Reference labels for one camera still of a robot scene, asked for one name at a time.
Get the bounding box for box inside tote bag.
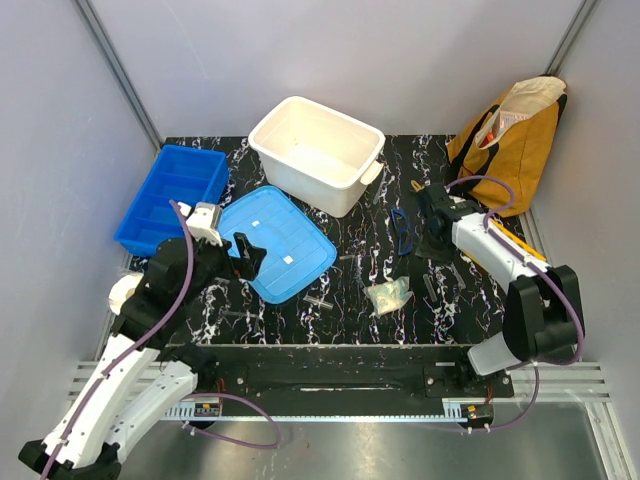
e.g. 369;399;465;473
480;110;531;147

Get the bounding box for blue safety glasses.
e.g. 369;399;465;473
390;208;414;256

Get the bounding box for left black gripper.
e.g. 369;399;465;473
179;224;266;306

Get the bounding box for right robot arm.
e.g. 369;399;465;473
411;181;584;396

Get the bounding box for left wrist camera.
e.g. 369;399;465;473
177;202;223;246

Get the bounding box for light blue plastic lid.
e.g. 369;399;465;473
218;186;337;305

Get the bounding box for white tape roll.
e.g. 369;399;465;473
108;272;143;315

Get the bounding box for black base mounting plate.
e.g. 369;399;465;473
160;344;514;419

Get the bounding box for blue divided organizer tray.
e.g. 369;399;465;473
114;145;230;258

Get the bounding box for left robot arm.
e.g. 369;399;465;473
18;232;267;479

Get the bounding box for yellow test tube rack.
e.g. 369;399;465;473
464;219;549;264

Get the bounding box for yellow canvas tote bag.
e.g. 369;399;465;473
447;76;567;217

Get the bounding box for packet of gloves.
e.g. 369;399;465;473
363;276;413;317

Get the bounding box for white plastic tub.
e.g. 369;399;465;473
248;96;386;218

